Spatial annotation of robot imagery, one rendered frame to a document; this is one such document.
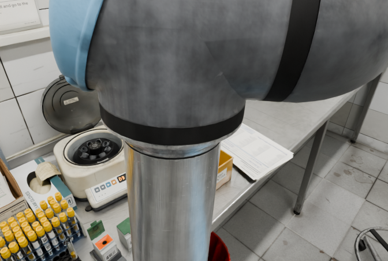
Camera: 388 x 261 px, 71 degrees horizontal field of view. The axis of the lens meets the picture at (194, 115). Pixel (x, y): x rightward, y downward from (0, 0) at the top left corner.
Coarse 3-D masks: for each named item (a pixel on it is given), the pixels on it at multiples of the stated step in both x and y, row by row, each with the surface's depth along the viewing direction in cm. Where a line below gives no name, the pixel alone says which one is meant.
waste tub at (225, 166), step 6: (222, 150) 94; (222, 156) 94; (228, 156) 92; (222, 162) 96; (228, 162) 89; (222, 168) 88; (228, 168) 91; (222, 174) 90; (228, 174) 93; (222, 180) 92; (228, 180) 95; (216, 186) 90
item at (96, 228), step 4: (100, 220) 68; (92, 224) 67; (96, 224) 67; (100, 224) 68; (88, 228) 66; (92, 228) 67; (96, 228) 68; (100, 228) 69; (104, 228) 70; (88, 232) 66; (92, 232) 67; (96, 232) 68; (100, 232) 69; (92, 236) 68; (96, 236) 68
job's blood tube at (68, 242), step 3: (69, 237) 65; (66, 240) 65; (69, 240) 65; (66, 243) 65; (69, 243) 65; (66, 246) 66; (69, 246) 65; (72, 246) 66; (69, 249) 66; (72, 249) 66; (69, 252) 67; (72, 252) 67; (75, 252) 68; (72, 255) 67; (75, 255) 68; (72, 258) 68; (75, 258) 68
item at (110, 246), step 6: (102, 234) 69; (108, 234) 69; (96, 240) 68; (102, 240) 68; (108, 240) 68; (96, 246) 66; (102, 246) 66; (108, 246) 67; (114, 246) 68; (96, 252) 69; (102, 252) 66; (108, 252) 67; (114, 252) 69; (102, 258) 66; (108, 258) 67
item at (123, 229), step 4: (124, 220) 74; (128, 220) 74; (120, 224) 73; (124, 224) 73; (128, 224) 73; (120, 228) 72; (124, 228) 72; (128, 228) 72; (120, 232) 72; (124, 232) 71; (128, 232) 71; (120, 236) 73; (124, 236) 71; (128, 236) 71; (120, 240) 75; (124, 240) 72; (128, 240) 71; (124, 244) 74; (128, 244) 72; (128, 248) 72
